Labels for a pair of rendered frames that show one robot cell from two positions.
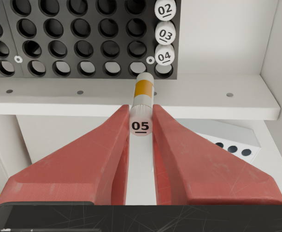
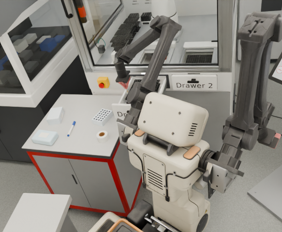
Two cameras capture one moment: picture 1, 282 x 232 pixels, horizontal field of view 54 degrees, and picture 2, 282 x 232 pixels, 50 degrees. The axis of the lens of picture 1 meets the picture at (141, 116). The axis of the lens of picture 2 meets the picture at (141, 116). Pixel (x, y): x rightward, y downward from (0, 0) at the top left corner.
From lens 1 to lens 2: 1.82 m
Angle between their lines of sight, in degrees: 42
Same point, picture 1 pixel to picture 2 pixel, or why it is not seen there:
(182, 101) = (121, 101)
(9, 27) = not seen: hidden behind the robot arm
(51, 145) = (112, 98)
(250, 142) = (102, 121)
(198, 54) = not seen: hidden behind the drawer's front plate
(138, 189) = (93, 109)
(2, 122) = (120, 93)
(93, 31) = not seen: hidden behind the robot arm
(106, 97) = (124, 95)
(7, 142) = (116, 92)
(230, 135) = (105, 119)
